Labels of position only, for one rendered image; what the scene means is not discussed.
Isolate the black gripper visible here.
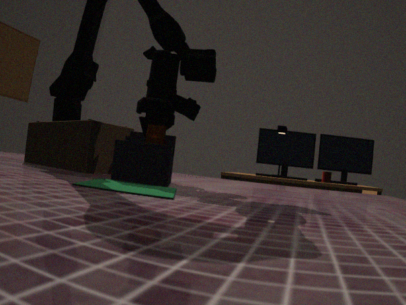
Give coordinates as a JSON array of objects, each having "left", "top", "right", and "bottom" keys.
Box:
[{"left": 136, "top": 75, "right": 177, "bottom": 138}]

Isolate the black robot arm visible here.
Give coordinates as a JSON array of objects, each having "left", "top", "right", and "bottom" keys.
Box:
[{"left": 49, "top": 0, "right": 216, "bottom": 121}]

